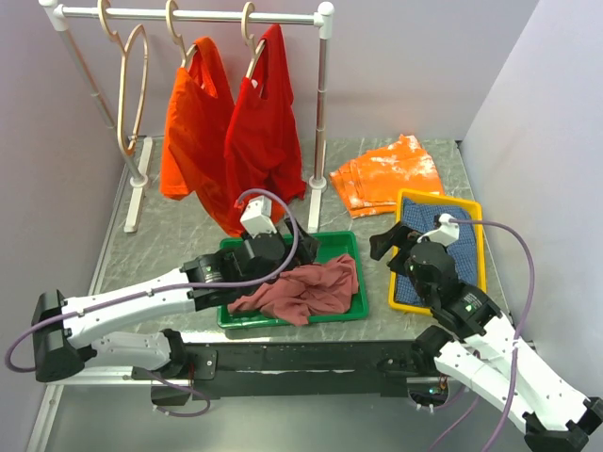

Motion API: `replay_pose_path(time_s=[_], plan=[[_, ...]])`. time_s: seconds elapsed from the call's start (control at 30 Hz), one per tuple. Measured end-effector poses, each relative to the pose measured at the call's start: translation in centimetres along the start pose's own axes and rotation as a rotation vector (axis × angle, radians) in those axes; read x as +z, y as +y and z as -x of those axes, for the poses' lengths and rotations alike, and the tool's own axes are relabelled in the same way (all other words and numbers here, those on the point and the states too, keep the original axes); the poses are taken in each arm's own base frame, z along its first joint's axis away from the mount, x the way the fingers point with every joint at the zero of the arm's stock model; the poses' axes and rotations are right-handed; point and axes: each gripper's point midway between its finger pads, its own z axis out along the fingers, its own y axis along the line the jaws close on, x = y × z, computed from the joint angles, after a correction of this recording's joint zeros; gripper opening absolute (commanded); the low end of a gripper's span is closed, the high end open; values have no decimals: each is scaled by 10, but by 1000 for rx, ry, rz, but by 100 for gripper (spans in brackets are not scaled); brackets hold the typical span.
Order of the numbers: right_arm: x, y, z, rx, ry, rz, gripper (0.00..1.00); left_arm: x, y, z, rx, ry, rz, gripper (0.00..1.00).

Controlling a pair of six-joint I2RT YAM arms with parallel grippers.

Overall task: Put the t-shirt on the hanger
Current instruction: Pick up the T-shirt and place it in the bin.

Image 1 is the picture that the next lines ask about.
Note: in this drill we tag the orange t shirt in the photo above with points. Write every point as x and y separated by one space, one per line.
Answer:
197 119

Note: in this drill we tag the white clothes rack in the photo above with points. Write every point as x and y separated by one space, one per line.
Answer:
322 19

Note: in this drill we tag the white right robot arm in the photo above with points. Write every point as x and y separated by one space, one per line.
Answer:
473 342

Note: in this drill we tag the yellow plastic tray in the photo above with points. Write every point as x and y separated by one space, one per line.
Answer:
472 208

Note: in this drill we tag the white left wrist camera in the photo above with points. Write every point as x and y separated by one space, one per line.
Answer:
256 217

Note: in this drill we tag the red t shirt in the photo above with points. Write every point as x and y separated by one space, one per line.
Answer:
262 148

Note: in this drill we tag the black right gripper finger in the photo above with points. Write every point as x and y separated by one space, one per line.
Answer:
398 236
399 263

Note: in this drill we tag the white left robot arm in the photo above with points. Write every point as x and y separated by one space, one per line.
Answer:
74 333

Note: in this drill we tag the empty beige hanger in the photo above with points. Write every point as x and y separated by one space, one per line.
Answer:
127 141

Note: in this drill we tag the dusty pink t shirt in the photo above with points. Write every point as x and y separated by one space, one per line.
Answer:
317 289

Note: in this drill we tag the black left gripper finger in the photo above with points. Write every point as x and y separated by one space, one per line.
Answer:
285 226
307 249

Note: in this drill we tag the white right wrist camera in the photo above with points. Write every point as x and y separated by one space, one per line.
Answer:
445 231

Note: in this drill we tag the beige hanger with red shirt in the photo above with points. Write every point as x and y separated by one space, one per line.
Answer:
255 46

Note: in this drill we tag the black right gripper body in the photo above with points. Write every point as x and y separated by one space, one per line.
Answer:
425 293

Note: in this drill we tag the aluminium frame rail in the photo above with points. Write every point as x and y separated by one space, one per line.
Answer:
108 374

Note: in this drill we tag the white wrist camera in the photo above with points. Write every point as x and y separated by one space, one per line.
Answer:
256 217
445 231

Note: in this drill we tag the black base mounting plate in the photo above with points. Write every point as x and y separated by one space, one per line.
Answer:
386 368

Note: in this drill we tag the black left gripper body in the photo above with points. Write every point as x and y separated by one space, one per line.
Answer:
284 261

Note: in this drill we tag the orange white patterned shirt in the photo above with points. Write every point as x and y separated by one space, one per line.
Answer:
369 184

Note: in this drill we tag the blue checked shirt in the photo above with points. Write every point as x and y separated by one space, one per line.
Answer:
420 216

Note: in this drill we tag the green plastic tray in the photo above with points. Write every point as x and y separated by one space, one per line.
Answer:
331 245

